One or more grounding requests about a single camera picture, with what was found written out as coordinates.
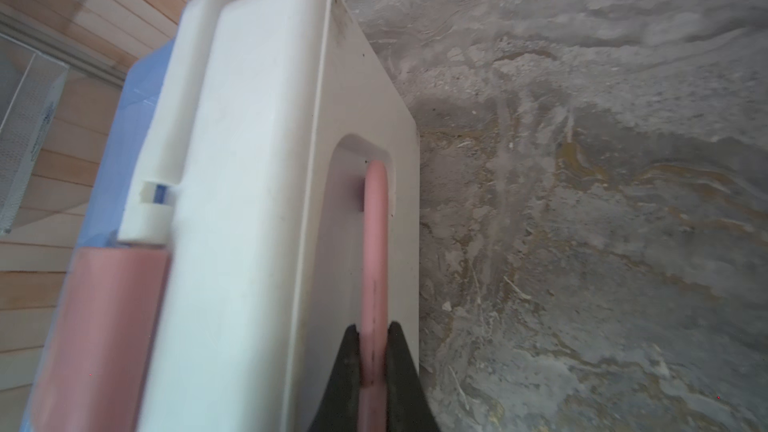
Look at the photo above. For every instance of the white toolbox lid pink handle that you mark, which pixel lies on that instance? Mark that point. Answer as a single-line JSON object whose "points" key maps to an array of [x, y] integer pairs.
{"points": [[280, 173]]}

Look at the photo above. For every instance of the blue toolbox base tray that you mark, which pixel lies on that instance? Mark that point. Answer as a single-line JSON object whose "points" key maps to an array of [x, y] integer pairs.
{"points": [[96, 355]]}

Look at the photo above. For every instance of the left aluminium frame rail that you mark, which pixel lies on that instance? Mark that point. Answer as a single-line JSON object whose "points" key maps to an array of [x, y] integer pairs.
{"points": [[42, 38]]}

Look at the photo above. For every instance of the white wire mesh shelf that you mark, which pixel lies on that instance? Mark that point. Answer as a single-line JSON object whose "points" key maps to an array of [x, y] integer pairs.
{"points": [[31, 87]]}

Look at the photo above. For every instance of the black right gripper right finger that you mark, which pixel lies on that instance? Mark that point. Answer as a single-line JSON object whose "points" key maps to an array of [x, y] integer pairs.
{"points": [[407, 406]]}

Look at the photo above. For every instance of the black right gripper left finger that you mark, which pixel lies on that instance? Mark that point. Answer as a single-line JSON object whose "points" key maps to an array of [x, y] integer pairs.
{"points": [[338, 408]]}

